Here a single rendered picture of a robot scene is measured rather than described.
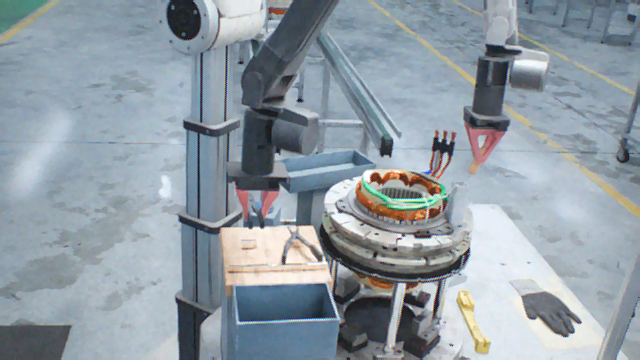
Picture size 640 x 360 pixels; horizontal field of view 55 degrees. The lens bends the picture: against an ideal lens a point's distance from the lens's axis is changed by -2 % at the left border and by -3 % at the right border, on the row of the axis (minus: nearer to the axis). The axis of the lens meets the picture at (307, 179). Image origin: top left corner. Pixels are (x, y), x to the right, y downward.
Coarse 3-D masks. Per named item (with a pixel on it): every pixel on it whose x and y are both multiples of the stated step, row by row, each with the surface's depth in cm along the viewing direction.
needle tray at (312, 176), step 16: (288, 160) 159; (304, 160) 162; (320, 160) 164; (336, 160) 167; (352, 160) 169; (368, 160) 163; (304, 176) 151; (320, 176) 153; (336, 176) 155; (352, 176) 158; (304, 192) 160; (320, 192) 157; (304, 208) 162; (320, 208) 159; (304, 224) 163
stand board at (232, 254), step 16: (224, 240) 120; (240, 240) 121; (272, 240) 122; (224, 256) 115; (240, 256) 116; (256, 256) 116; (272, 256) 117; (288, 256) 117; (304, 256) 117; (224, 272) 111; (240, 272) 111; (256, 272) 111; (272, 272) 112; (288, 272) 112; (304, 272) 112; (320, 272) 113
